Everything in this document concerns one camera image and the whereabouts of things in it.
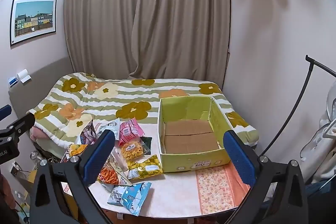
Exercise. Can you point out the dark green snack packet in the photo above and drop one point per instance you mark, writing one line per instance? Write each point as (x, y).
(147, 144)

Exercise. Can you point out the white paper roll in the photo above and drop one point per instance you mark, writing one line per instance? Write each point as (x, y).
(23, 74)

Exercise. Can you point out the framed wall poster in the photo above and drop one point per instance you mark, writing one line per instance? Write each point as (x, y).
(33, 19)

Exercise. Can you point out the purple illustrated snack packet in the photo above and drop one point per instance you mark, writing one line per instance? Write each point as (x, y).
(88, 134)

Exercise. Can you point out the orange sticks snack packet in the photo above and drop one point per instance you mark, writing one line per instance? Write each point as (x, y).
(111, 174)

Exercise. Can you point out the small blue white box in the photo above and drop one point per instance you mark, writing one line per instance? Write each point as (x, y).
(12, 81)

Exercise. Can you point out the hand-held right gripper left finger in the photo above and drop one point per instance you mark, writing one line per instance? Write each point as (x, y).
(99, 155)

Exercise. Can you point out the clear packet of yellow snacks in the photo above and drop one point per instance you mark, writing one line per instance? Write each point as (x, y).
(132, 151)

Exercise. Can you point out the grey padded headboard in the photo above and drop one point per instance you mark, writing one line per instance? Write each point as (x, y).
(39, 77)

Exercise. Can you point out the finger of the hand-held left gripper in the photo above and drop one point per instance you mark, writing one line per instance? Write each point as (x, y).
(22, 124)
(5, 111)

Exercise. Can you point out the white orange floral cloth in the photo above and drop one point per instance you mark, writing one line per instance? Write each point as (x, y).
(173, 192)

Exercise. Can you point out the green fabric storage bin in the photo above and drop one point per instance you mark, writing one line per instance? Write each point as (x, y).
(189, 134)

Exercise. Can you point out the light blue snack packet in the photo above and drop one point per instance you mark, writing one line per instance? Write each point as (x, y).
(131, 195)

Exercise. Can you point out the black curved pole stand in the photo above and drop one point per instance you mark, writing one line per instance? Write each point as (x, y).
(294, 113)

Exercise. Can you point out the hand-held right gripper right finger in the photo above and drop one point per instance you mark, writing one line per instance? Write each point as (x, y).
(239, 158)

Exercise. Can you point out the yellow orange snack packet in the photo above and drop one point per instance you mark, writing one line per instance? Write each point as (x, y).
(76, 149)

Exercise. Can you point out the green striped floral blanket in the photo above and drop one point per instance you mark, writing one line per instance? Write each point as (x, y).
(105, 100)

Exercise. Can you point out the pink snack packet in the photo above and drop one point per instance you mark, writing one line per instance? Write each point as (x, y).
(130, 130)

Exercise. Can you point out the white hanging clothing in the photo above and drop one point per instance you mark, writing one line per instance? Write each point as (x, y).
(325, 140)

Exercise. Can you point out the gold yellow snack packet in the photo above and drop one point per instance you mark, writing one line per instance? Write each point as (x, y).
(147, 167)

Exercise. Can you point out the pink pillow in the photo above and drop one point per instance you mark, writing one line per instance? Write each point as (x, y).
(39, 134)

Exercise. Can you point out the beige curtain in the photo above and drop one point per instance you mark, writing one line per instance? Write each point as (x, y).
(147, 16)

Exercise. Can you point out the white grey snack packet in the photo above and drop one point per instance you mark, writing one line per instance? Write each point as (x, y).
(111, 124)

